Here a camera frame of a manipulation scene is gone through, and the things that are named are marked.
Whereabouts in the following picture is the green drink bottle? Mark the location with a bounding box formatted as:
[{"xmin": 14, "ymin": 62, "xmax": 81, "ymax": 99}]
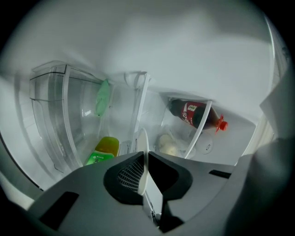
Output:
[{"xmin": 83, "ymin": 136, "xmax": 120, "ymax": 167}]

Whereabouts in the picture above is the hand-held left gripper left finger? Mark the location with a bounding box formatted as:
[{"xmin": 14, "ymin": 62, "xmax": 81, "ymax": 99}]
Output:
[{"xmin": 27, "ymin": 151, "xmax": 159, "ymax": 236}]

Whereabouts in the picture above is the round thermostat dial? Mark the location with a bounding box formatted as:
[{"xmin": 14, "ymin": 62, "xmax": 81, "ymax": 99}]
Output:
[{"xmin": 195, "ymin": 131, "xmax": 215, "ymax": 155}]

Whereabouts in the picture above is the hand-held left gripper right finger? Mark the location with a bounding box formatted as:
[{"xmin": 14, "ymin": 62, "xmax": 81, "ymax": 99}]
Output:
[{"xmin": 148, "ymin": 151, "xmax": 238, "ymax": 233}]

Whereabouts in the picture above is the clear fridge door shelf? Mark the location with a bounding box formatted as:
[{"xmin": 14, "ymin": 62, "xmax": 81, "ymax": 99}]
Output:
[{"xmin": 29, "ymin": 60, "xmax": 116, "ymax": 174}]

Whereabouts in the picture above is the clear bag of food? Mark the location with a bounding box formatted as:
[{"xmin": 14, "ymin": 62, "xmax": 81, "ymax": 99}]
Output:
[{"xmin": 157, "ymin": 129, "xmax": 187, "ymax": 157}]

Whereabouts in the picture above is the green plastic bag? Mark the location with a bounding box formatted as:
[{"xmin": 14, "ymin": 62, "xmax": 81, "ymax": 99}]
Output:
[{"xmin": 94, "ymin": 78, "xmax": 111, "ymax": 118}]

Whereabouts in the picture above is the white refrigerator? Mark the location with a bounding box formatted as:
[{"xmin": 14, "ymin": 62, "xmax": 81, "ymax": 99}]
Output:
[{"xmin": 0, "ymin": 0, "xmax": 295, "ymax": 208}]

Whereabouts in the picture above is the white round plate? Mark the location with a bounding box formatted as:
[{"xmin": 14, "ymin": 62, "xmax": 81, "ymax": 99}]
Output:
[{"xmin": 136, "ymin": 127, "xmax": 150, "ymax": 197}]

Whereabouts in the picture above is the red-cap cola bottle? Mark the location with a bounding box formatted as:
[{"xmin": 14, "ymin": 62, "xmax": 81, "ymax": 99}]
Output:
[{"xmin": 169, "ymin": 98, "xmax": 229, "ymax": 136}]

